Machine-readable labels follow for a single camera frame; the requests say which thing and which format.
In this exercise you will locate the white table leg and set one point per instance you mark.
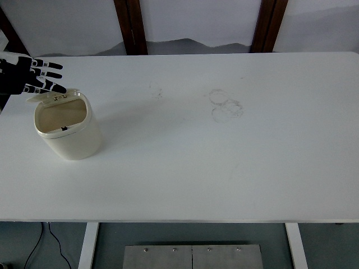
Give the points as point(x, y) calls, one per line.
point(88, 246)
point(296, 246)

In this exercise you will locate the white board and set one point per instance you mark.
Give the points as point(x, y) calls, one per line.
point(2, 42)

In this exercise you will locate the wide brown wooden screen post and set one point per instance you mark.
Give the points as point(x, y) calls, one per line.
point(269, 25)
point(131, 28)

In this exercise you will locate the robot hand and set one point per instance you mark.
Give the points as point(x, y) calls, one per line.
point(16, 78)

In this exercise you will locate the cream lidded trash bin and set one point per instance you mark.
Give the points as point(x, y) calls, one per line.
point(75, 143)

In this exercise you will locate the landscape painted screen panel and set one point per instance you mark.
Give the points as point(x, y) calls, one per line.
point(70, 22)
point(322, 22)
point(196, 19)

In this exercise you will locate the grey metal plate with screws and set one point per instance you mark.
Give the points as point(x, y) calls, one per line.
point(168, 259)

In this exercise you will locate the thin brown wooden screen post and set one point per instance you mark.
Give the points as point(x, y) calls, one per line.
point(11, 30)

